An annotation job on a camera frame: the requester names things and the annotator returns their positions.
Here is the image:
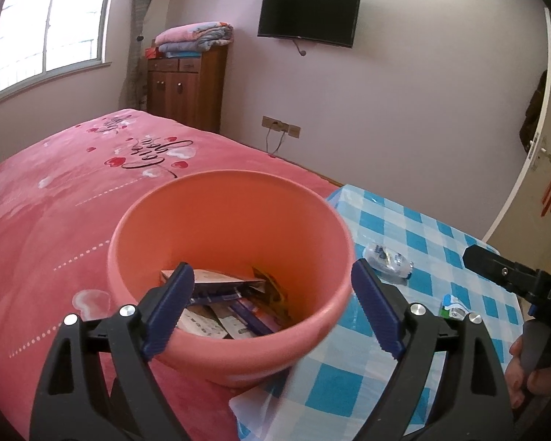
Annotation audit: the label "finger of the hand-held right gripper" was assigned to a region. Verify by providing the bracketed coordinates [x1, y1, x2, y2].
[463, 244, 540, 295]

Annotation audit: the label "blue checked tablecloth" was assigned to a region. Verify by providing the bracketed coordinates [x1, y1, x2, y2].
[230, 184, 524, 441]

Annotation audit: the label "white printed packet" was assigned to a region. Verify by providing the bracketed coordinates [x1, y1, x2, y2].
[177, 305, 228, 340]

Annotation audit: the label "metal door handle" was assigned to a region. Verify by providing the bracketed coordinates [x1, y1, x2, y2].
[528, 138, 551, 171]

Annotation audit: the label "pink folded blanket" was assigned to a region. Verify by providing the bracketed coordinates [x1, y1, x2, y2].
[155, 22, 234, 47]

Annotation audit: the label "pink plastic bucket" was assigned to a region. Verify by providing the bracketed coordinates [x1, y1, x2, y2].
[107, 170, 355, 389]

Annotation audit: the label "beige door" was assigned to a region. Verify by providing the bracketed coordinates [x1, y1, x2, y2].
[482, 7, 551, 258]

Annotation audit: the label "wall socket strip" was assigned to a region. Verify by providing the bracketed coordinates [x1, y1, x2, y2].
[262, 116, 301, 139]

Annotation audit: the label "wooden cabinet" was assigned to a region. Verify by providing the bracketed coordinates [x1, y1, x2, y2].
[146, 46, 228, 134]

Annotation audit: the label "pink heart print blanket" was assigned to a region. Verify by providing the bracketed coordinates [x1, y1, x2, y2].
[0, 109, 345, 441]

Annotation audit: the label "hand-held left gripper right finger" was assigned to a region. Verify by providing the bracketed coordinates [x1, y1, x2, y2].
[351, 258, 515, 441]

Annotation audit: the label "dark hanging clothes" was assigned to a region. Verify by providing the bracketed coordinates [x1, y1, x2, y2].
[519, 70, 548, 150]

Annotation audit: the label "white and dark blue carton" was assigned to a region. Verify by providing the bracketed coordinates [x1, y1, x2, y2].
[160, 268, 267, 305]

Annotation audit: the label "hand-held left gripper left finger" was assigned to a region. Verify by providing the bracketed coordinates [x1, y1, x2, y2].
[29, 262, 196, 441]

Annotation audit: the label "black wall television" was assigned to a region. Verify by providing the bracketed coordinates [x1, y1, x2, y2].
[257, 0, 361, 49]

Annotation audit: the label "wooden bed footboard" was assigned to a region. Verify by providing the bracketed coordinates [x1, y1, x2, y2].
[303, 168, 345, 189]

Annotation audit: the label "window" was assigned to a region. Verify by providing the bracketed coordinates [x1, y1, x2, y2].
[0, 0, 120, 113]

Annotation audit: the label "small green white packet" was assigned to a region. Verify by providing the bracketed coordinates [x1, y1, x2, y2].
[441, 294, 469, 321]

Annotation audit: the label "yellow wrapper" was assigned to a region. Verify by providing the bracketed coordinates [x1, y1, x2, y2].
[252, 265, 289, 318]

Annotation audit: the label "purple and blue box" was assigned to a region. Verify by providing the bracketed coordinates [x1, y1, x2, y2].
[211, 298, 288, 338]

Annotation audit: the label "person's right hand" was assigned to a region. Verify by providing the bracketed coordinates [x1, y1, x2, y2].
[505, 333, 551, 409]

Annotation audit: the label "clear small plastic packet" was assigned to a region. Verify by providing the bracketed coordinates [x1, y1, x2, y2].
[363, 241, 415, 281]

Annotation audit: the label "grey curtain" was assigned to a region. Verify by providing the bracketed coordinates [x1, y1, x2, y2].
[119, 0, 166, 113]

